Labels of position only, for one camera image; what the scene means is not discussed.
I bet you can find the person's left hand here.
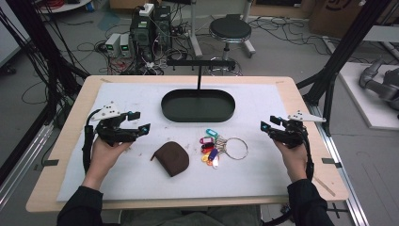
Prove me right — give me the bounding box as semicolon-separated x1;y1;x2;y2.
82;137;133;191

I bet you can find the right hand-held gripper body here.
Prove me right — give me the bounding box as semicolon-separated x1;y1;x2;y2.
268;110;327;149

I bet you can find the thin wooden strip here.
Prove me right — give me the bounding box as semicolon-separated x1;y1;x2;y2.
313;176;337;198

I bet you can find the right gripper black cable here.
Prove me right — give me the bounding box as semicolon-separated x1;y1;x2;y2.
261;130;315;226

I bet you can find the black tray with hook stand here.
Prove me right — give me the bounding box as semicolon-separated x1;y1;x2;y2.
160;58;236;123

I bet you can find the black frame post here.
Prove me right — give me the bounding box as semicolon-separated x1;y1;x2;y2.
295;0;393;137

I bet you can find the grey power supply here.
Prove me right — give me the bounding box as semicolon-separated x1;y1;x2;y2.
120;33;132;58
104;32;122;58

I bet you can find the aluminium rail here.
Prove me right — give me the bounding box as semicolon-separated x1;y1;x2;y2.
308;103;370;226
0;122;54;210

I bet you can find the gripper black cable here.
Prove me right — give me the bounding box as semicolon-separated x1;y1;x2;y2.
261;130;315;226
81;108;102;175

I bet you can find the black cable bundle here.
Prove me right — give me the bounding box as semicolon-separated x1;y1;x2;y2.
0;0;90;126

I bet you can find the cardboard box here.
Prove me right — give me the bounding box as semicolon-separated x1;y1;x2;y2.
308;0;379;40

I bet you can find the person's right hand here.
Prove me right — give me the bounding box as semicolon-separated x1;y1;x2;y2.
273;140;309;184

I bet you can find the metal ring with coloured tags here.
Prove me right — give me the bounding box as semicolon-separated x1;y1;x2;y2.
199;127;249;170

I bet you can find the brown pouch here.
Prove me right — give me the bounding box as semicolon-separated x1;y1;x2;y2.
150;140;190;178

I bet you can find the white foam mat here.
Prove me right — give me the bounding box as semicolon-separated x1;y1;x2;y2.
56;82;295;202

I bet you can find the black computer tower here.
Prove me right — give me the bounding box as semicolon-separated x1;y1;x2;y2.
129;12;155;63
153;5;172;50

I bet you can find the white stand leg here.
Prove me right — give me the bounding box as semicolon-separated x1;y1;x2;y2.
240;0;257;59
187;0;204;58

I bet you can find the black round stool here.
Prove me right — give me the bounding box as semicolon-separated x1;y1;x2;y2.
208;13;253;61

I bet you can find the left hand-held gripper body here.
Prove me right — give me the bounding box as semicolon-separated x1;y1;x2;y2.
90;102;141;147

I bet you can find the white base board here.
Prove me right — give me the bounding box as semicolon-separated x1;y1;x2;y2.
338;61;399;132

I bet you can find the black tape piece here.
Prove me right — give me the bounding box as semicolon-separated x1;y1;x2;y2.
33;158;60;172
321;157;343;170

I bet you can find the white power adapter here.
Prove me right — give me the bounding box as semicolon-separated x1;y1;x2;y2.
138;3;155;18

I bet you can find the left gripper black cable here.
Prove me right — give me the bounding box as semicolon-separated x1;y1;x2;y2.
81;108;102;175

